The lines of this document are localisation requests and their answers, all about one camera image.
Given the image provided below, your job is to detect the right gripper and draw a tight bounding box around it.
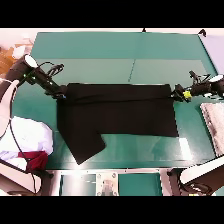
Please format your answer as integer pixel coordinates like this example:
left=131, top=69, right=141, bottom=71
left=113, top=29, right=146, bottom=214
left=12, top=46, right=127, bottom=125
left=172, top=83, right=194, bottom=103

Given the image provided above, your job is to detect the black T-shirt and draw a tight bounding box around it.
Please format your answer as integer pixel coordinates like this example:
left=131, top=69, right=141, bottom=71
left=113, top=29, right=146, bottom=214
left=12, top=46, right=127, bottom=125
left=56, top=82, right=180, bottom=166

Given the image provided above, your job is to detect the grey folded garment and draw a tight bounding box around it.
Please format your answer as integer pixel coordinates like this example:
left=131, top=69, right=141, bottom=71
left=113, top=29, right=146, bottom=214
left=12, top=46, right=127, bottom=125
left=199, top=102, right=224, bottom=158

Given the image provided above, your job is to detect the white garment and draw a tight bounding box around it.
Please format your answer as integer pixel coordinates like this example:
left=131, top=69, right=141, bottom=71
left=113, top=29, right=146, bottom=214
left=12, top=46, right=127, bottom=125
left=0, top=115, right=55, bottom=172

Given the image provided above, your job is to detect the red garment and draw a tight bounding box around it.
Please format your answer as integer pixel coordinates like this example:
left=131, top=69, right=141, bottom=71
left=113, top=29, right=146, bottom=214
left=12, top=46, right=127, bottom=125
left=17, top=150, right=50, bottom=173

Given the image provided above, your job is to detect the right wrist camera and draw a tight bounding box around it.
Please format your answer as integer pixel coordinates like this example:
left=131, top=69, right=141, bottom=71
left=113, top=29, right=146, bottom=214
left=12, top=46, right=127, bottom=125
left=188, top=69, right=202, bottom=84

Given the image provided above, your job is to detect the silver frame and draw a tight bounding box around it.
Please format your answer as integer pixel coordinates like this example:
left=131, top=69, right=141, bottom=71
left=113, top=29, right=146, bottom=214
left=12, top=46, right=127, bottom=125
left=42, top=167, right=178, bottom=197

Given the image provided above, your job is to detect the black cable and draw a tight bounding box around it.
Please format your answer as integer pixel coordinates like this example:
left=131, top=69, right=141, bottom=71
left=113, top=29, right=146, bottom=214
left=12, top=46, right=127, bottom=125
left=7, top=118, right=38, bottom=195

